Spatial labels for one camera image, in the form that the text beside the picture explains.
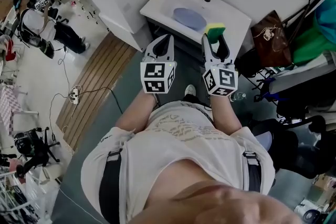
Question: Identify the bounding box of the black chair with gear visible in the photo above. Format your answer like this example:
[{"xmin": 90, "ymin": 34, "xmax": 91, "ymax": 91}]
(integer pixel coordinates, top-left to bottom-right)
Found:
[{"xmin": 13, "ymin": 126, "xmax": 61, "ymax": 175}]

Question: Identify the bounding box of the pink checkered tablecloth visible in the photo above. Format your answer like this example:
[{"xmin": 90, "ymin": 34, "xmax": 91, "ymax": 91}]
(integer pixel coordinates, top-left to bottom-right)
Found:
[{"xmin": 0, "ymin": 86, "xmax": 24, "ymax": 137}]

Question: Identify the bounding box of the white power strip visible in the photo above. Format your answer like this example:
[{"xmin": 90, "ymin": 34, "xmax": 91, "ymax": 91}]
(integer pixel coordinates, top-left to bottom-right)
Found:
[{"xmin": 69, "ymin": 87, "xmax": 80, "ymax": 105}]

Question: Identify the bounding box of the wooden slatted floor mat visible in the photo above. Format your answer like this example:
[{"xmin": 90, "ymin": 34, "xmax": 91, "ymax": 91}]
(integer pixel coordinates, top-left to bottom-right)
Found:
[{"xmin": 56, "ymin": 32, "xmax": 139, "ymax": 152}]

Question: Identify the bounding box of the black folding rack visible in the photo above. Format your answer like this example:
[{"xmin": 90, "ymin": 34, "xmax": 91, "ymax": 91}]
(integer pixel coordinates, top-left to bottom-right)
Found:
[{"xmin": 280, "ymin": 0, "xmax": 313, "ymax": 42}]

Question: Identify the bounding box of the person's white t-shirt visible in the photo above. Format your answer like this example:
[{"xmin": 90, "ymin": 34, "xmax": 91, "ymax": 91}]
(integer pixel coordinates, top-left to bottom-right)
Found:
[{"xmin": 80, "ymin": 100, "xmax": 276, "ymax": 224}]

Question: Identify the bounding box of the black power cable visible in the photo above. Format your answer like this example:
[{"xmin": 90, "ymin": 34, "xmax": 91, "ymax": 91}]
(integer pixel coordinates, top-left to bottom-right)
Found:
[{"xmin": 48, "ymin": 59, "xmax": 123, "ymax": 140}]

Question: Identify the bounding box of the pale blue plate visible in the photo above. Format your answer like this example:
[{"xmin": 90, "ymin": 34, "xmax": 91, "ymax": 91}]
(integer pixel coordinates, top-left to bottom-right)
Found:
[{"xmin": 173, "ymin": 7, "xmax": 206, "ymax": 30}]

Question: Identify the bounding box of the clear plastic water bottle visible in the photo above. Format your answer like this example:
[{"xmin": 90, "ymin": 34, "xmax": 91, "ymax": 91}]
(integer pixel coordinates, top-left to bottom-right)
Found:
[{"xmin": 229, "ymin": 92, "xmax": 247, "ymax": 102}]

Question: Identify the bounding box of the red chair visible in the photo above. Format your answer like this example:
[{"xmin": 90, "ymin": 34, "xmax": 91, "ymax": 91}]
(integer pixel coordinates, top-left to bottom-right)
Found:
[{"xmin": 4, "ymin": 39, "xmax": 17, "ymax": 61}]

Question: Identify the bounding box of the brown leather bag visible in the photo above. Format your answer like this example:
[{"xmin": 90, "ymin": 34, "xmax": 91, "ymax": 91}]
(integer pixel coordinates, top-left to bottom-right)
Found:
[{"xmin": 250, "ymin": 10, "xmax": 292, "ymax": 68}]

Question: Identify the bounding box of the black office chair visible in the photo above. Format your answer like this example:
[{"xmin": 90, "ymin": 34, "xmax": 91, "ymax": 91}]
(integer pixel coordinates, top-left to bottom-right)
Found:
[{"xmin": 248, "ymin": 114, "xmax": 328, "ymax": 179}]

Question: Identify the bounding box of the black harness strap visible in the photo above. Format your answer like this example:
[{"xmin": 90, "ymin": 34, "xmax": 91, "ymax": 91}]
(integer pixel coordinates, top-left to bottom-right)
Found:
[
  {"xmin": 243, "ymin": 151, "xmax": 263, "ymax": 194},
  {"xmin": 98, "ymin": 148, "xmax": 124, "ymax": 224}
]

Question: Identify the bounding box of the yellow green sponge scrubber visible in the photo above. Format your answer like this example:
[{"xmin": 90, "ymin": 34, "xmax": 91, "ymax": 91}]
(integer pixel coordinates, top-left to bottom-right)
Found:
[{"xmin": 204, "ymin": 22, "xmax": 227, "ymax": 45}]

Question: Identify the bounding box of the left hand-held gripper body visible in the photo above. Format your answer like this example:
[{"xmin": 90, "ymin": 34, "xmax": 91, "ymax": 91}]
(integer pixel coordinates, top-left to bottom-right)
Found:
[{"xmin": 140, "ymin": 54, "xmax": 176, "ymax": 94}]

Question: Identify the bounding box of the person's left forearm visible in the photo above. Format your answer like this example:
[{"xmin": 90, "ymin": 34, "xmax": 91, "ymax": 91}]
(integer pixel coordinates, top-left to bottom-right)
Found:
[{"xmin": 114, "ymin": 91, "xmax": 159, "ymax": 136}]

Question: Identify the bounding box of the person's white shoe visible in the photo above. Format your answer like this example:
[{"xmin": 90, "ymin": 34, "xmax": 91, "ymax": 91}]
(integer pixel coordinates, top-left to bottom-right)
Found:
[{"xmin": 184, "ymin": 84, "xmax": 196, "ymax": 97}]

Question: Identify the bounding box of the green cloth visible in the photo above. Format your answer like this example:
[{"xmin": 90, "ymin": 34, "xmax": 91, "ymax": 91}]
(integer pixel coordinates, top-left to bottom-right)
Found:
[{"xmin": 292, "ymin": 0, "xmax": 336, "ymax": 67}]

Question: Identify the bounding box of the white sink basin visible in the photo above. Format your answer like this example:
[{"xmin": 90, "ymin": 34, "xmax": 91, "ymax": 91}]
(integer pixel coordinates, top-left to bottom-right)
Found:
[{"xmin": 139, "ymin": 0, "xmax": 253, "ymax": 44}]

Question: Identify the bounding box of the person's right forearm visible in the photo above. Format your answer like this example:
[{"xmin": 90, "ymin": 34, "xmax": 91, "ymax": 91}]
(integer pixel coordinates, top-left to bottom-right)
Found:
[{"xmin": 208, "ymin": 93, "xmax": 243, "ymax": 137}]

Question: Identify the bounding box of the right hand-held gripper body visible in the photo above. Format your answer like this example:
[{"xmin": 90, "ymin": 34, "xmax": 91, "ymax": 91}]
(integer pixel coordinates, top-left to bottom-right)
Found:
[{"xmin": 202, "ymin": 59, "xmax": 239, "ymax": 97}]

